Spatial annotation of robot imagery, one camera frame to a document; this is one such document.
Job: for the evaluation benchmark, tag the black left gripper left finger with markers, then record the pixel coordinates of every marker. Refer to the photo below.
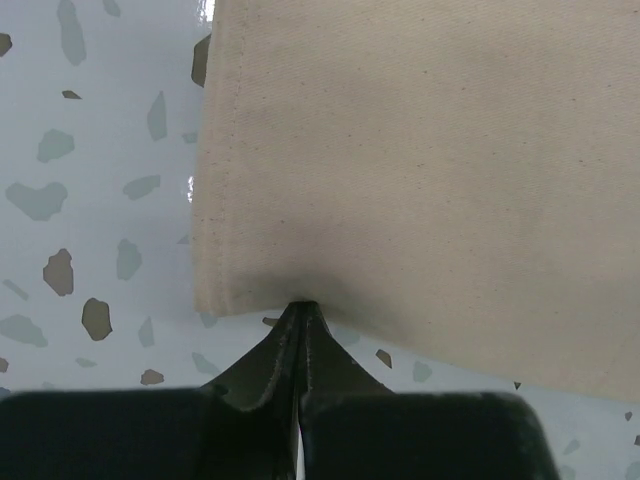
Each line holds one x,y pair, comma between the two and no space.
239,425

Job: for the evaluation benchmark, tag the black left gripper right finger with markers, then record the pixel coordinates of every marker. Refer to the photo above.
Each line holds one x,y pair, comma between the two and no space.
354,427

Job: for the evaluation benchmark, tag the beige cloth wrap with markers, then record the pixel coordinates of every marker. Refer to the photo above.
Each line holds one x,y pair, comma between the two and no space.
460,178

